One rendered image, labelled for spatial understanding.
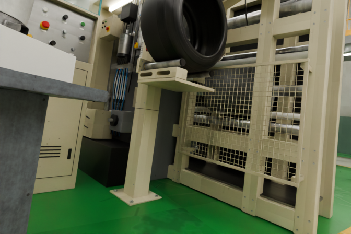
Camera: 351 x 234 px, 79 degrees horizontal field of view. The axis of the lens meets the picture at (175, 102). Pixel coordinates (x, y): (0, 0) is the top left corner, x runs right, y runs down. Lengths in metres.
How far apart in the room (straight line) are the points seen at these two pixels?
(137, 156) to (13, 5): 1.09
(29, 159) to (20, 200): 0.12
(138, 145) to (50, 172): 0.59
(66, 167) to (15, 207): 0.91
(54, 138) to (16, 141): 0.88
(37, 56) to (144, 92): 0.92
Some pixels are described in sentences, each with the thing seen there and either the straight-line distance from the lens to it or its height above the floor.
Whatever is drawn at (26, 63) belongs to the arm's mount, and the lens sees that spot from 0.72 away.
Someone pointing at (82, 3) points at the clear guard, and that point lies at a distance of 1.81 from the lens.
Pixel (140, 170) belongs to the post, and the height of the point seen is 0.19.
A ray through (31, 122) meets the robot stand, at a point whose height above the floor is 0.52.
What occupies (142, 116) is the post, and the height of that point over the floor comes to 0.57.
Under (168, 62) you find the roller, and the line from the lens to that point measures 1.26.
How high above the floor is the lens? 0.59
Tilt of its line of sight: 4 degrees up
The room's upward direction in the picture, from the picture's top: 7 degrees clockwise
